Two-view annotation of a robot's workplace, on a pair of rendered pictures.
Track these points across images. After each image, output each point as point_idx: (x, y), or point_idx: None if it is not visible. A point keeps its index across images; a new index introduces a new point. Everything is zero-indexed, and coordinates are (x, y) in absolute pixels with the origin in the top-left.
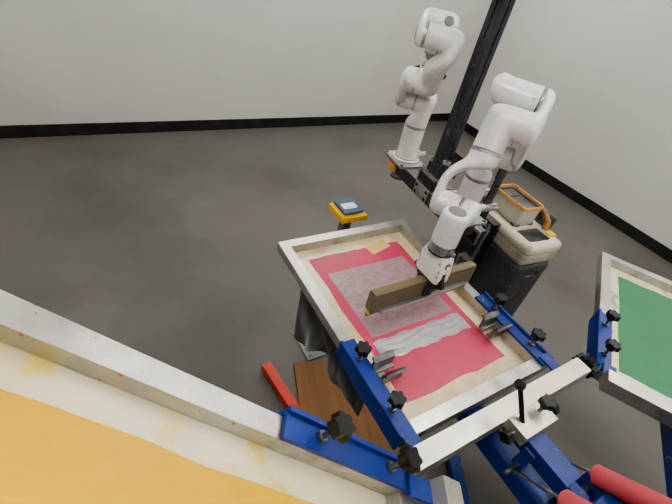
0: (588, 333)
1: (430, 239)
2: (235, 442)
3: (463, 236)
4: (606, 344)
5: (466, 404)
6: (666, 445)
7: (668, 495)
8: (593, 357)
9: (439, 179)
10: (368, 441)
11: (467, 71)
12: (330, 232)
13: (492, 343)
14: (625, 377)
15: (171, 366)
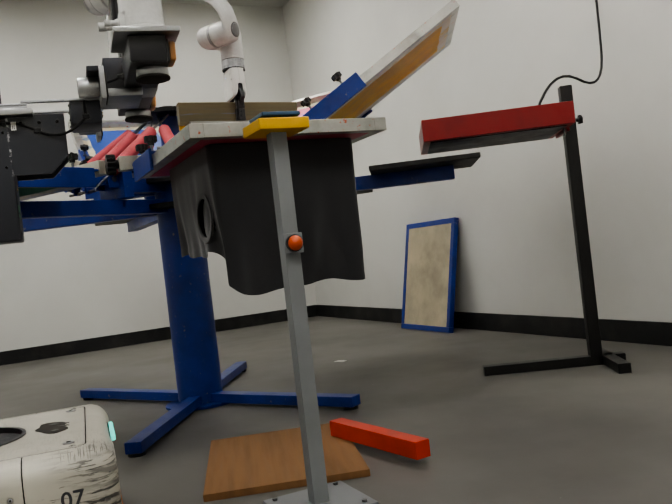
0: (42, 185)
1: (243, 60)
2: (375, 77)
3: (19, 199)
4: (77, 156)
5: None
6: (63, 210)
7: (98, 213)
8: (107, 154)
9: (230, 10)
10: (322, 99)
11: None
12: (316, 119)
13: None
14: (90, 162)
15: (396, 45)
